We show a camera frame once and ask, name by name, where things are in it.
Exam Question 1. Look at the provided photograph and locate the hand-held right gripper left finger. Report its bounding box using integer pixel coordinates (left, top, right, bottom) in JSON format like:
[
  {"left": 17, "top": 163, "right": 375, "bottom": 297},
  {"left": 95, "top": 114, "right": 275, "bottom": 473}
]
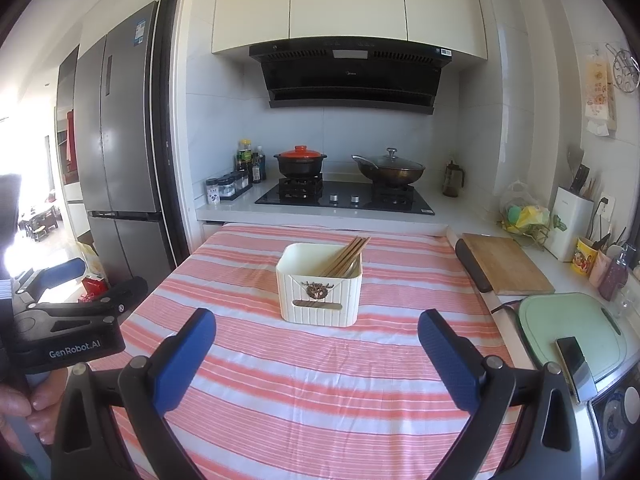
[{"left": 52, "top": 307, "right": 218, "bottom": 480}]

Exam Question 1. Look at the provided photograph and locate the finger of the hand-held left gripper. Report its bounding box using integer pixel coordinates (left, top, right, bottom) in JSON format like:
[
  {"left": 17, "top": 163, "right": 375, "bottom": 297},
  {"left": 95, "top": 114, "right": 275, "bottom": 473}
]
[
  {"left": 12, "top": 258, "right": 87, "bottom": 306},
  {"left": 35, "top": 276, "right": 149, "bottom": 322}
]

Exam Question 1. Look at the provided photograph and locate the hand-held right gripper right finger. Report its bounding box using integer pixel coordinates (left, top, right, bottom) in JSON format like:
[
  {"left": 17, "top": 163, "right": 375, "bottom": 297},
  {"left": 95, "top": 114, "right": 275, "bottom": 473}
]
[{"left": 417, "top": 308, "right": 581, "bottom": 480}]

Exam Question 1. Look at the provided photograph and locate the cream ribbed utensil box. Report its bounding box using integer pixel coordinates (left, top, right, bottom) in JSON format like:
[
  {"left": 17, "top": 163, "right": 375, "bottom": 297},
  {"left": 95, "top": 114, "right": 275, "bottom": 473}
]
[{"left": 276, "top": 242, "right": 363, "bottom": 328}]

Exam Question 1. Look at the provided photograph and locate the bunch of wooden chopsticks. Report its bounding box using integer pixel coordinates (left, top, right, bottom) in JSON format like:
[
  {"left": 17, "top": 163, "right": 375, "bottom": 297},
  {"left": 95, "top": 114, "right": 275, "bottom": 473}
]
[{"left": 319, "top": 236, "right": 371, "bottom": 278}]

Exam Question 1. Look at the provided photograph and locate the person's left hand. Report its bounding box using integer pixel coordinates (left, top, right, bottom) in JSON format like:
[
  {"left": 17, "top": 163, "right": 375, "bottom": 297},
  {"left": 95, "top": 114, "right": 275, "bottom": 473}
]
[{"left": 0, "top": 367, "right": 69, "bottom": 437}]

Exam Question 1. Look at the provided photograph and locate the red box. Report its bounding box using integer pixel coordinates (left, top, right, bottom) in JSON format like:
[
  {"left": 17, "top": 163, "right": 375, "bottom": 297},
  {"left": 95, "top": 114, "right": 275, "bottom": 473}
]
[{"left": 82, "top": 276, "right": 109, "bottom": 303}]

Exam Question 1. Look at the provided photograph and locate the dark wooden furniture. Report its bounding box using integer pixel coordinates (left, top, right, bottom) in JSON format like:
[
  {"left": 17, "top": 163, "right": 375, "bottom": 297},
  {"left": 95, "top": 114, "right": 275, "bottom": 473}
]
[{"left": 19, "top": 205, "right": 60, "bottom": 241}]

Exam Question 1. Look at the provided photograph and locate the wooden cutting board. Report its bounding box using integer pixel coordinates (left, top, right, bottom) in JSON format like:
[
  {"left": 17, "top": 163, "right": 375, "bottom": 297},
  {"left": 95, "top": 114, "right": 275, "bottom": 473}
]
[{"left": 461, "top": 232, "right": 556, "bottom": 296}]

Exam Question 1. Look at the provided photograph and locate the green cutting board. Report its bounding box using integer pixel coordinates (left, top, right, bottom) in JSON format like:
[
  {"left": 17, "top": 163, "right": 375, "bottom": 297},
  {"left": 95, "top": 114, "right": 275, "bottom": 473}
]
[{"left": 517, "top": 292, "right": 628, "bottom": 376}]

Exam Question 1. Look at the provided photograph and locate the black smartphone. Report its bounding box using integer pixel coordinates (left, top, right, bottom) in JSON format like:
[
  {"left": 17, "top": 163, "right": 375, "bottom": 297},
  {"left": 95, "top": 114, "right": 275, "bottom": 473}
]
[{"left": 555, "top": 336, "right": 598, "bottom": 403}]

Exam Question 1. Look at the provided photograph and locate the pink white striped tablecloth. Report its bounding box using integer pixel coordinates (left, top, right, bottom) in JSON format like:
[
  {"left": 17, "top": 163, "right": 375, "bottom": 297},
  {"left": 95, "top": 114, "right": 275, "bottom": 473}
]
[{"left": 90, "top": 223, "right": 526, "bottom": 480}]

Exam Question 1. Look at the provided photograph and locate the stainless steel sink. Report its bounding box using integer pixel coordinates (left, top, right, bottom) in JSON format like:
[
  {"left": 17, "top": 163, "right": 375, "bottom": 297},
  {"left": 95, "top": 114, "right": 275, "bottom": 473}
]
[{"left": 575, "top": 372, "right": 640, "bottom": 466}]

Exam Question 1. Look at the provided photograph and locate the rack of spice jars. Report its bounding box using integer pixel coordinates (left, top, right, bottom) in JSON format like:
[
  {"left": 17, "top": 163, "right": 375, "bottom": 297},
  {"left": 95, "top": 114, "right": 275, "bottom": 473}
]
[{"left": 220, "top": 172, "right": 252, "bottom": 199}]

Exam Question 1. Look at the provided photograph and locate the grey refrigerator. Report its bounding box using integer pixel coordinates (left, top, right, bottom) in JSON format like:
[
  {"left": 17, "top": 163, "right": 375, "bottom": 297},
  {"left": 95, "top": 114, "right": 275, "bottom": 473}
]
[{"left": 75, "top": 1, "right": 177, "bottom": 281}]

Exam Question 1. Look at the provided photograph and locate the plastic bag of produce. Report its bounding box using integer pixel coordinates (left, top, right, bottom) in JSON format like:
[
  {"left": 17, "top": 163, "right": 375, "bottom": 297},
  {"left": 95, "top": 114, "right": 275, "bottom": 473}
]
[{"left": 497, "top": 180, "right": 551, "bottom": 248}]

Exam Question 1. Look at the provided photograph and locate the yellow printed cup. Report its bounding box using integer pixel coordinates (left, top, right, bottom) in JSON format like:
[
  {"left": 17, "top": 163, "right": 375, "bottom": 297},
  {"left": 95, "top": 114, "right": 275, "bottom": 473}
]
[{"left": 572, "top": 236, "right": 600, "bottom": 276}]

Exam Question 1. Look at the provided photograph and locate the blue white patterned bowl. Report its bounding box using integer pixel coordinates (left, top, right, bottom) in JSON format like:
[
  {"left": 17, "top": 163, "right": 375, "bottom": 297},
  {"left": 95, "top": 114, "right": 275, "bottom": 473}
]
[{"left": 600, "top": 387, "right": 640, "bottom": 453}]

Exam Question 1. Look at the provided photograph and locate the pink cup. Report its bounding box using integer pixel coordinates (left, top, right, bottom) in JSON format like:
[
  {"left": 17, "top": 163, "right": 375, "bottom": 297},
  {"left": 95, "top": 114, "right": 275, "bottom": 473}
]
[{"left": 589, "top": 249, "right": 613, "bottom": 288}]

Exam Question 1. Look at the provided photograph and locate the dark glass pitcher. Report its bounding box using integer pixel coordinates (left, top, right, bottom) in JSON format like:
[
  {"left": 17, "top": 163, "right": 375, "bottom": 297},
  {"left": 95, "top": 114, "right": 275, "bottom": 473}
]
[{"left": 442, "top": 160, "right": 466, "bottom": 198}]

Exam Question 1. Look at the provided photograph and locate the white knife holder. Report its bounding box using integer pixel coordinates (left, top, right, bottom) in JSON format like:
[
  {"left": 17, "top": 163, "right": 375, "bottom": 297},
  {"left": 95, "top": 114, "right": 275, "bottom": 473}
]
[{"left": 545, "top": 186, "right": 595, "bottom": 262}]

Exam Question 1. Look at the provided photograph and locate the small clear glass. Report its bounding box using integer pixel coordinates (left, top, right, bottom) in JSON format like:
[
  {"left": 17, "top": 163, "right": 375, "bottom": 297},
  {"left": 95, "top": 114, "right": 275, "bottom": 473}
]
[{"left": 612, "top": 290, "right": 636, "bottom": 318}]

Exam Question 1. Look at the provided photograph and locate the purple soap pump bottle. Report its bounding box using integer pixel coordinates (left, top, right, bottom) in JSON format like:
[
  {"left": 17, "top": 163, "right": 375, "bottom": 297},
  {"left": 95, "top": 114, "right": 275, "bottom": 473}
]
[{"left": 597, "top": 245, "right": 632, "bottom": 302}]

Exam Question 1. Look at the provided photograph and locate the grey storage cabinet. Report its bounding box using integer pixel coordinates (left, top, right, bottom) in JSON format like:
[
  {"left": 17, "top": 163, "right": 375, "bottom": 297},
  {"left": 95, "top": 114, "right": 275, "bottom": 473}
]
[{"left": 55, "top": 45, "right": 81, "bottom": 241}]

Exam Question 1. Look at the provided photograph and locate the black glass gas stove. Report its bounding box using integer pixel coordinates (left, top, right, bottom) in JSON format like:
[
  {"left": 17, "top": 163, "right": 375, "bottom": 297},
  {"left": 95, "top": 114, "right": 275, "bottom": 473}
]
[{"left": 254, "top": 177, "right": 436, "bottom": 216}]

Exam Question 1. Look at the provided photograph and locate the wok with glass lid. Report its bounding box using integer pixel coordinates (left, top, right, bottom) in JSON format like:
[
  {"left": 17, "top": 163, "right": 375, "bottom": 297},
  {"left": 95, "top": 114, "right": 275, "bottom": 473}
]
[{"left": 351, "top": 148, "right": 427, "bottom": 186}]

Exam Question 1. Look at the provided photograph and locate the black clay pot red lid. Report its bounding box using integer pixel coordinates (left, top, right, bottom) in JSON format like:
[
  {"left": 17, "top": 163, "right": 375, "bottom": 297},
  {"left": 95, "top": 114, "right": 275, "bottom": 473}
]
[{"left": 273, "top": 146, "right": 328, "bottom": 179}]

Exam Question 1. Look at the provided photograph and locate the metal spatula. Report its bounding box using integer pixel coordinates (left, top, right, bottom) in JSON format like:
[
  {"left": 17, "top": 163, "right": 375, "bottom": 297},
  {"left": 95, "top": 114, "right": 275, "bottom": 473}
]
[{"left": 567, "top": 147, "right": 587, "bottom": 181}]

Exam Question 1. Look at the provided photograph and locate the black range hood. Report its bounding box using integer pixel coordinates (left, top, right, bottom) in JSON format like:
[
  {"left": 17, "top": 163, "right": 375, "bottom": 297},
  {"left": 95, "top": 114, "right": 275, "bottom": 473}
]
[{"left": 248, "top": 37, "right": 453, "bottom": 116}]

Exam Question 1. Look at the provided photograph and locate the hanging printed paper bag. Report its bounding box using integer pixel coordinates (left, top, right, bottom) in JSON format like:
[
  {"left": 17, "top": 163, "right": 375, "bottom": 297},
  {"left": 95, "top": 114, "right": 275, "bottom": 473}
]
[{"left": 582, "top": 45, "right": 618, "bottom": 137}]

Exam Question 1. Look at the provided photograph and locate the black door frame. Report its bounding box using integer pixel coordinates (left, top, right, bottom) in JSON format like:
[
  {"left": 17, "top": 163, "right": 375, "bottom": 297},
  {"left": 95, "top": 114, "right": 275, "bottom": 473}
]
[{"left": 159, "top": 0, "right": 193, "bottom": 271}]

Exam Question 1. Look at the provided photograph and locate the hanging metal wire rack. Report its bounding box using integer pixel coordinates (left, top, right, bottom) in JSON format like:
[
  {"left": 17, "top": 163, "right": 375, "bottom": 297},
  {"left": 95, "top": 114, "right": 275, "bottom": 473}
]
[{"left": 606, "top": 42, "right": 640, "bottom": 93}]

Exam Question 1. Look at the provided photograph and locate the white wall cabinet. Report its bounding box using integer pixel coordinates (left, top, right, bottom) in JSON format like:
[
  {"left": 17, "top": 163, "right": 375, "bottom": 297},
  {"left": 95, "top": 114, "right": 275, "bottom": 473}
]
[{"left": 211, "top": 0, "right": 488, "bottom": 61}]

